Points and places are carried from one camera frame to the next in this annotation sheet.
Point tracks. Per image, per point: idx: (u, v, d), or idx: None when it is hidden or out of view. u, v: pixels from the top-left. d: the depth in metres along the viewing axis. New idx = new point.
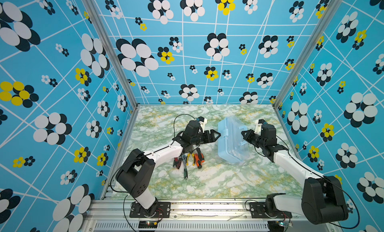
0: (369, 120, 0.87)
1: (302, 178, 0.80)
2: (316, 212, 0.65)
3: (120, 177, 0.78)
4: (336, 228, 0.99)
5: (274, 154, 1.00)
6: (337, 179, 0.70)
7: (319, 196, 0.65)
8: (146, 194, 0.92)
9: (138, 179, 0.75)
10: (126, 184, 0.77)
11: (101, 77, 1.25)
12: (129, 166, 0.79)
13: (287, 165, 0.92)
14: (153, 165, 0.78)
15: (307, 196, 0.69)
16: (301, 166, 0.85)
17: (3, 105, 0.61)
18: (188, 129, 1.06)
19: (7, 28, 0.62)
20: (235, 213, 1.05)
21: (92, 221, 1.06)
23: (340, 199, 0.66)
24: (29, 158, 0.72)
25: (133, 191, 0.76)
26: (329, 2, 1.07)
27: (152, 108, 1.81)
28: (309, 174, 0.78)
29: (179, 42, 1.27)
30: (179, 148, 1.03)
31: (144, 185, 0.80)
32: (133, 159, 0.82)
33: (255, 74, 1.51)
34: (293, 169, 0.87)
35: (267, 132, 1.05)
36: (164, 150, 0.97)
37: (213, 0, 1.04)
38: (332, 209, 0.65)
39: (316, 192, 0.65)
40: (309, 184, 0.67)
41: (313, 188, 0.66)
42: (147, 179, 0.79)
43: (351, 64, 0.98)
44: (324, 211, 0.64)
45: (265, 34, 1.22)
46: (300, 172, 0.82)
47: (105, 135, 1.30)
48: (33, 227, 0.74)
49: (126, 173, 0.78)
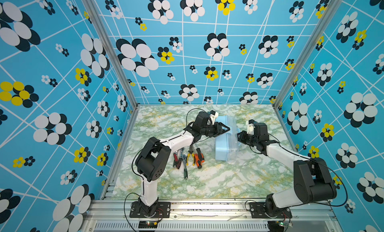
0: (369, 120, 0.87)
1: (291, 162, 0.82)
2: (307, 191, 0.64)
3: (139, 162, 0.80)
4: (335, 228, 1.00)
5: (267, 147, 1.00)
6: (323, 160, 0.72)
7: (308, 175, 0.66)
8: (152, 190, 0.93)
9: (156, 163, 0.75)
10: (145, 169, 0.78)
11: (101, 78, 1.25)
12: (147, 153, 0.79)
13: (279, 155, 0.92)
14: (169, 151, 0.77)
15: (297, 177, 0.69)
16: (290, 152, 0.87)
17: (3, 105, 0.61)
18: (197, 120, 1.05)
19: (7, 28, 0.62)
20: (235, 213, 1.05)
21: (92, 221, 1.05)
23: (328, 177, 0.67)
24: (29, 158, 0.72)
25: (152, 175, 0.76)
26: (329, 2, 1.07)
27: (151, 108, 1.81)
28: (297, 158, 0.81)
29: (179, 42, 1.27)
30: (191, 137, 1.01)
31: (162, 169, 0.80)
32: (150, 146, 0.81)
33: (255, 74, 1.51)
34: (283, 156, 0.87)
35: (259, 129, 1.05)
36: (177, 138, 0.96)
37: (213, 0, 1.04)
38: (322, 188, 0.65)
39: (304, 171, 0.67)
40: (297, 164, 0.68)
41: (301, 167, 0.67)
42: (164, 163, 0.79)
43: (351, 64, 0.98)
44: (314, 189, 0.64)
45: (265, 34, 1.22)
46: (289, 158, 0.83)
47: (105, 135, 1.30)
48: (33, 227, 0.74)
49: (145, 159, 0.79)
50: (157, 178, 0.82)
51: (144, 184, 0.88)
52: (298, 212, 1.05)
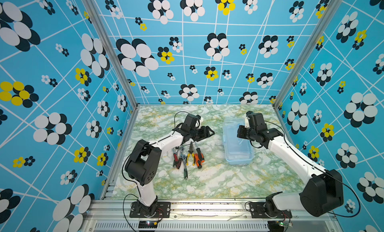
0: (369, 120, 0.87)
1: (303, 172, 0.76)
2: (318, 208, 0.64)
3: (129, 167, 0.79)
4: (335, 228, 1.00)
5: (270, 142, 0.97)
6: (339, 172, 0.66)
7: (323, 194, 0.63)
8: (149, 191, 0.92)
9: (147, 166, 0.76)
10: (136, 174, 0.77)
11: (101, 78, 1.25)
12: (137, 156, 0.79)
13: (287, 157, 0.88)
14: (160, 151, 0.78)
15: (309, 191, 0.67)
16: (303, 160, 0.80)
17: (3, 105, 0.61)
18: (187, 119, 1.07)
19: (7, 28, 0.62)
20: (235, 213, 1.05)
21: (92, 221, 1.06)
23: (340, 191, 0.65)
24: (29, 158, 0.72)
25: (144, 179, 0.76)
26: (329, 2, 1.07)
27: (152, 108, 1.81)
28: (311, 170, 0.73)
29: (179, 42, 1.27)
30: (180, 137, 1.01)
31: (153, 172, 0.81)
32: (139, 149, 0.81)
33: (255, 74, 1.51)
34: (295, 164, 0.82)
35: (256, 118, 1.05)
36: (167, 139, 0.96)
37: (213, 0, 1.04)
38: (332, 202, 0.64)
39: (320, 190, 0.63)
40: (314, 183, 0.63)
41: (318, 187, 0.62)
42: (156, 165, 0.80)
43: (351, 64, 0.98)
44: (326, 205, 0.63)
45: (265, 34, 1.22)
46: (301, 167, 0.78)
47: (105, 135, 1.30)
48: (33, 227, 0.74)
49: (134, 163, 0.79)
50: (149, 182, 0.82)
51: (139, 187, 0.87)
52: (298, 212, 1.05)
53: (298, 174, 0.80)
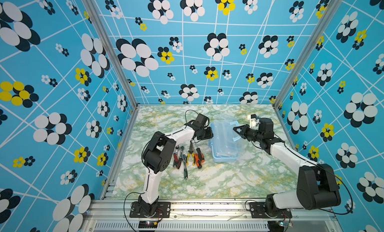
0: (369, 120, 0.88)
1: (296, 166, 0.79)
2: (310, 198, 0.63)
3: (146, 155, 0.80)
4: (335, 228, 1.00)
5: (271, 147, 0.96)
6: (331, 166, 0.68)
7: (314, 182, 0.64)
8: (155, 186, 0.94)
9: (163, 155, 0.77)
10: (152, 162, 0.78)
11: (101, 78, 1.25)
12: (154, 145, 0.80)
13: (282, 155, 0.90)
14: (174, 143, 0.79)
15: (301, 182, 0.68)
16: (295, 155, 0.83)
17: (3, 105, 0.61)
18: (199, 117, 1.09)
19: (7, 28, 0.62)
20: (235, 213, 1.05)
21: (92, 221, 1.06)
23: (334, 185, 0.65)
24: (29, 158, 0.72)
25: (160, 167, 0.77)
26: (329, 2, 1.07)
27: (151, 108, 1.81)
28: (303, 162, 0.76)
29: (179, 41, 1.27)
30: (192, 131, 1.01)
31: (168, 161, 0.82)
32: (156, 140, 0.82)
33: (255, 74, 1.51)
34: (288, 159, 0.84)
35: (265, 126, 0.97)
36: (180, 132, 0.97)
37: (213, 0, 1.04)
38: (326, 195, 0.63)
39: (310, 178, 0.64)
40: (304, 171, 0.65)
41: (307, 174, 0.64)
42: (170, 155, 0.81)
43: (351, 64, 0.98)
44: (318, 197, 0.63)
45: (265, 34, 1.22)
46: (294, 161, 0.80)
47: (105, 135, 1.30)
48: (33, 227, 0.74)
49: (152, 152, 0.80)
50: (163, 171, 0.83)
51: (149, 177, 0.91)
52: (298, 212, 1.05)
53: (294, 172, 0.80)
